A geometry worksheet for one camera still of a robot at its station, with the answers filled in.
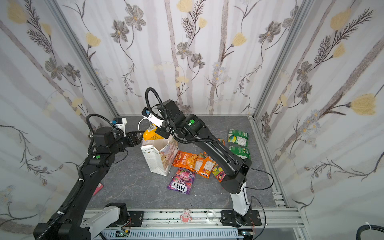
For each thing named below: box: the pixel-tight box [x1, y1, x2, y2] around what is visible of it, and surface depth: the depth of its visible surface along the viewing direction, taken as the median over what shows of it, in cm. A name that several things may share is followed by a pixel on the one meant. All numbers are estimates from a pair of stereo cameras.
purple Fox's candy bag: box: [167, 168, 196, 195], surface depth 86 cm
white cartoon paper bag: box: [140, 136, 179, 177], surface depth 78 cm
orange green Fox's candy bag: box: [211, 164, 226, 183], surface depth 89 cm
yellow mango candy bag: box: [143, 123, 164, 141], surface depth 72 cm
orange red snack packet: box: [172, 150, 199, 170], surface depth 95 cm
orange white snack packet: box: [193, 152, 217, 179], surface depth 92 cm
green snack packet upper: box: [227, 128, 249, 147], surface depth 109 cm
